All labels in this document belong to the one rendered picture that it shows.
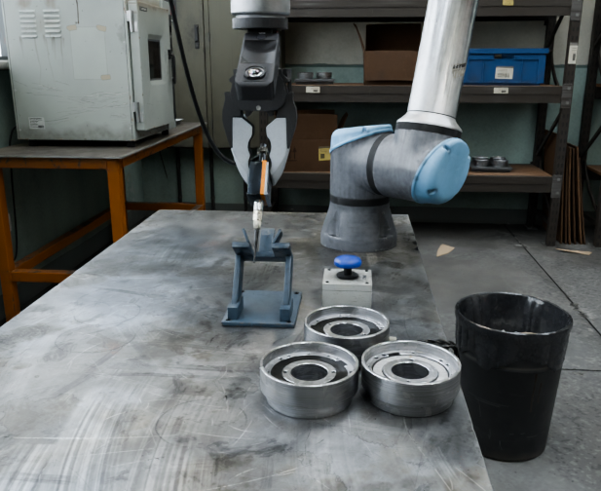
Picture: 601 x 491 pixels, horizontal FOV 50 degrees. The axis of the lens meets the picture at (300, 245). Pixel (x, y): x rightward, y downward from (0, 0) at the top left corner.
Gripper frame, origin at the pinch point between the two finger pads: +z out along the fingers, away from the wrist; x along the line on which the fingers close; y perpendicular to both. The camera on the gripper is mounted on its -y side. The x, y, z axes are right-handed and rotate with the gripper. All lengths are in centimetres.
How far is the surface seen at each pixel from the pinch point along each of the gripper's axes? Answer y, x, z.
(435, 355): -17.3, -22.0, 16.8
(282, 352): -18.6, -4.9, 16.5
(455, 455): -31.9, -22.3, 19.9
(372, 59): 331, -22, -15
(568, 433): 104, -83, 100
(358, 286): 1.5, -13.5, 15.7
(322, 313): -6.9, -8.8, 16.5
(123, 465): -35.9, 7.6, 19.9
